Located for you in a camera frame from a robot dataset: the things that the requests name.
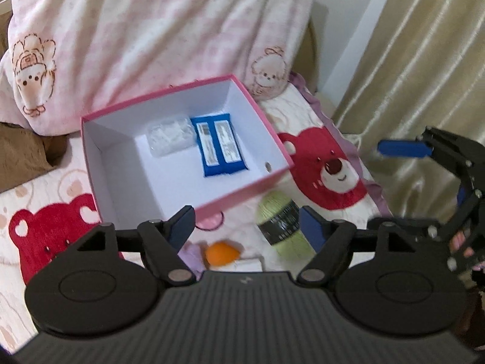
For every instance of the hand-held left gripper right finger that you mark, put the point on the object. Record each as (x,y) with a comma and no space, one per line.
(310,231)

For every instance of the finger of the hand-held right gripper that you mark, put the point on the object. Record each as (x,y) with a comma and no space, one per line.
(468,212)
(401,148)

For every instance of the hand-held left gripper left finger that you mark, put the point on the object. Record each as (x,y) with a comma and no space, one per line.
(182,229)

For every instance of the purple plush toy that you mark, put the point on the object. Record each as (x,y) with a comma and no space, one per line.
(191,258)

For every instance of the green yarn ball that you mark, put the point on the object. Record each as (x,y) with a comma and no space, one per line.
(280,220)

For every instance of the orange makeup sponge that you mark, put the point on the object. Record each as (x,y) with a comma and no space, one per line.
(221,254)

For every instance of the small white box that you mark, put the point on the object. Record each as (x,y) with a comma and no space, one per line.
(242,264)

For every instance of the pink cardboard box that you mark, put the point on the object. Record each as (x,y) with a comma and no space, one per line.
(125,182)

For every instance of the person's right hand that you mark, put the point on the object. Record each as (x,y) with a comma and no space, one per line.
(470,252)

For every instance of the blue packet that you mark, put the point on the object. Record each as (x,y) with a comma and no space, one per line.
(219,148)

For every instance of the clear plastic packet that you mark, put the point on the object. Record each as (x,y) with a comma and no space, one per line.
(170,136)

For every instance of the beige curtain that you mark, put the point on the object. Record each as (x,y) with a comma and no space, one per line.
(424,53)

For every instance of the brown pillow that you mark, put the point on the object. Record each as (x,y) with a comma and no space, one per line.
(26,155)

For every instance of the pink checked cartoon blanket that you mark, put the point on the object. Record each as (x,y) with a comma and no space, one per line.
(151,38)

